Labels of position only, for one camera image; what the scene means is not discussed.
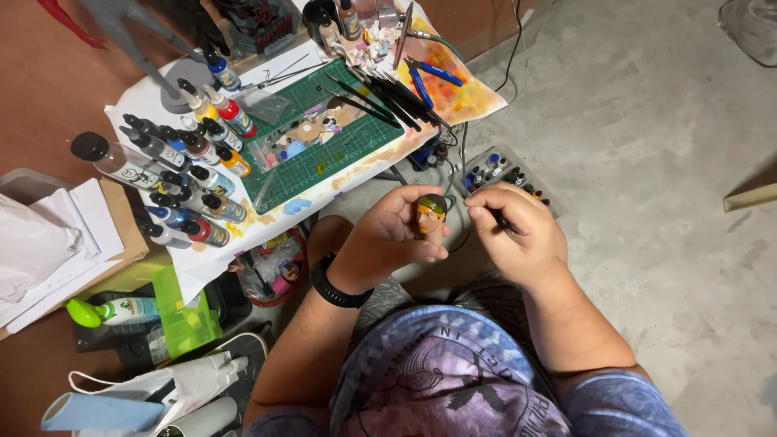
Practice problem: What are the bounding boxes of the person's right hand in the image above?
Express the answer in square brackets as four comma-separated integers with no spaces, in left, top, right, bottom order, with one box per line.
[464,181,569,291]

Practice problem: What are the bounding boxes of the person's left hand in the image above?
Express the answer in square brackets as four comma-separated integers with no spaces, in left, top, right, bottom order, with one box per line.
[331,185,453,293]

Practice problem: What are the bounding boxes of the thin black paint brush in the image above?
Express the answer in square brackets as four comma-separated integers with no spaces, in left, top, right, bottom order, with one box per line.
[467,204,514,235]

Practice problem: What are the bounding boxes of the painted figure head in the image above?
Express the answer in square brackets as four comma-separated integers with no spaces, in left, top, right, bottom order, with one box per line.
[415,193,449,245]

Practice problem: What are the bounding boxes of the dark shorts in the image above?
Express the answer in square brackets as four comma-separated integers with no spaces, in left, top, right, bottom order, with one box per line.
[358,272,538,365]

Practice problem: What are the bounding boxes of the clear tray of small bottles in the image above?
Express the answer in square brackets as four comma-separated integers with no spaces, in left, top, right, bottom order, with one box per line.
[463,142,569,221]

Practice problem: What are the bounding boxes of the black wristwatch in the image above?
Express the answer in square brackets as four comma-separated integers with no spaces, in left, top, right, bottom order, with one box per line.
[310,252,375,310]

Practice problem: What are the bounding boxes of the green cutting mat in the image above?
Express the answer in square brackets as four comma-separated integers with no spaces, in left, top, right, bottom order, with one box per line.
[239,58,405,215]

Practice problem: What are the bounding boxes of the red bin with scraps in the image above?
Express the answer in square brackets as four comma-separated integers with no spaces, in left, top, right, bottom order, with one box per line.
[231,227,310,308]

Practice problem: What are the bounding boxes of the clear plastic paint palette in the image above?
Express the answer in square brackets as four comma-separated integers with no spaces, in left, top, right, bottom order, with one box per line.
[248,96,366,175]

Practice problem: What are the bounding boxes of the bunch of black paint brushes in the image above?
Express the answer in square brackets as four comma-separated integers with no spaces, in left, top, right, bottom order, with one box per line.
[323,57,454,132]

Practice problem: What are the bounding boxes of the blue purple printed shirt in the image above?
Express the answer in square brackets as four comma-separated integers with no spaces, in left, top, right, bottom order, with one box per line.
[243,303,691,437]

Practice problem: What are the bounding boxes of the black board with white edge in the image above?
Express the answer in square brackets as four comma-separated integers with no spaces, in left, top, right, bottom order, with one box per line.
[200,331,269,420]

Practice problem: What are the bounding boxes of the small clear plastic bag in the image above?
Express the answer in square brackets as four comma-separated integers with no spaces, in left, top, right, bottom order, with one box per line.
[238,89,291,126]

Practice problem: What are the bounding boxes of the paint-stained white paper sheet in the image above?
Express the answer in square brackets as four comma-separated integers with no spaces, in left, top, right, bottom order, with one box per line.
[104,0,509,306]

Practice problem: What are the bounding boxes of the metal tweezers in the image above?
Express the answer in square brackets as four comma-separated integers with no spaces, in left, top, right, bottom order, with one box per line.
[239,53,330,93]

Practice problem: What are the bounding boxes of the group of dropper paint bottles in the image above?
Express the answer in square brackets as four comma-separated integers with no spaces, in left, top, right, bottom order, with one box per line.
[118,51,258,250]

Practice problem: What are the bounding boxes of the metal airbrush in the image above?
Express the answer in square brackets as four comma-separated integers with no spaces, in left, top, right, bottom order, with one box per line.
[376,0,427,71]

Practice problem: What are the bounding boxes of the green plastic organiser box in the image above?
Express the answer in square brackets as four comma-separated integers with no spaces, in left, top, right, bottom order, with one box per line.
[151,264,225,359]

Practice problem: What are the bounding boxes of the cluster of small brown bottles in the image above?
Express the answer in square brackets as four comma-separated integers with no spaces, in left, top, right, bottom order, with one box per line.
[316,0,380,57]

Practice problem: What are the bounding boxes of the wooden plank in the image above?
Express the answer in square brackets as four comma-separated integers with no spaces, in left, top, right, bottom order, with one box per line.
[722,182,777,214]

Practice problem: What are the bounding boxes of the black cup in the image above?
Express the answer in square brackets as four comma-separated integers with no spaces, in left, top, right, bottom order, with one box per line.
[301,0,341,45]

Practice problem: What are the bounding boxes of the dark figure display box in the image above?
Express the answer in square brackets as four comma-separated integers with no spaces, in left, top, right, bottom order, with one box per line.
[199,0,304,59]

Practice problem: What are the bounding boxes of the brown cardboard sheet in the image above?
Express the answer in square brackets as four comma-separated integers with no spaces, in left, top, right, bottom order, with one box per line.
[0,178,151,342]

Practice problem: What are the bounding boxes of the white tube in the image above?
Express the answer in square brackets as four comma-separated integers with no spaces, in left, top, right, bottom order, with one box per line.
[155,395,239,437]

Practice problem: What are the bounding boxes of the large clear bottle black cap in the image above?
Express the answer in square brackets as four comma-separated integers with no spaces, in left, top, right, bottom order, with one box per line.
[70,131,183,196]

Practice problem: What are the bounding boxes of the green-capped spray bottle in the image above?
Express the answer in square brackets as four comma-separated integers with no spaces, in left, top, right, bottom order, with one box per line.
[66,295,162,329]

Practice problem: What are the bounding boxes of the grey figure on round stand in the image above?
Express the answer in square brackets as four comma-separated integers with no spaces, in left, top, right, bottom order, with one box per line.
[78,0,208,115]

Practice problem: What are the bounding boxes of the clear plastic container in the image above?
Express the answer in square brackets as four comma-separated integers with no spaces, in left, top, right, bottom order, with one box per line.
[718,0,777,69]

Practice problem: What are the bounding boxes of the stack of white papers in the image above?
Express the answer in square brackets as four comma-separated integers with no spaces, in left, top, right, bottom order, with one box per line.
[0,168,126,336]

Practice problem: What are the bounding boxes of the light blue roll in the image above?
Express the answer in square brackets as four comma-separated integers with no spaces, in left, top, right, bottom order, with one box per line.
[40,391,166,433]

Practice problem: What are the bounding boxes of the red plastic piece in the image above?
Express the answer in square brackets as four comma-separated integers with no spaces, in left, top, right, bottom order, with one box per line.
[36,0,108,51]

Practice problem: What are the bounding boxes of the green airbrush hose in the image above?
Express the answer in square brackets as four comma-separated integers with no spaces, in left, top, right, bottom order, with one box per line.
[418,29,473,198]

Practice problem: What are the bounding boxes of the blue-handled pliers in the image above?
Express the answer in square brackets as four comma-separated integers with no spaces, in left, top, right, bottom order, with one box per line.
[403,55,466,110]

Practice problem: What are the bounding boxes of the black cable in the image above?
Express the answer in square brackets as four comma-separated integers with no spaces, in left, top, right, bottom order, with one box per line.
[493,0,525,93]

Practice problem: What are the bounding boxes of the white bag with handles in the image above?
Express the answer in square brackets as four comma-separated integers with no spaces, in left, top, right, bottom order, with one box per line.
[67,349,251,437]

